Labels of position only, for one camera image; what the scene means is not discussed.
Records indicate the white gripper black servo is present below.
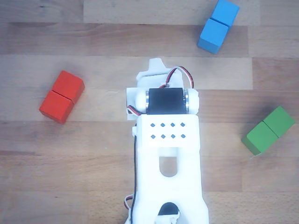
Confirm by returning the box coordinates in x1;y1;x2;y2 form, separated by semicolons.
136;57;183;91

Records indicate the long red block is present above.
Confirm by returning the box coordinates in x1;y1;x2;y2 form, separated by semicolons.
39;70;85;125

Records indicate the long green block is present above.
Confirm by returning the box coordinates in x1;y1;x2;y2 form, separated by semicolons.
241;105;296;156

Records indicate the black wire along arm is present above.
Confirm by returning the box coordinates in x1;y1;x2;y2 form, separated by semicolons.
130;136;138;212

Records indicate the long blue block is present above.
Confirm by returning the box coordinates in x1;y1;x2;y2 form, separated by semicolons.
197;0;240;55

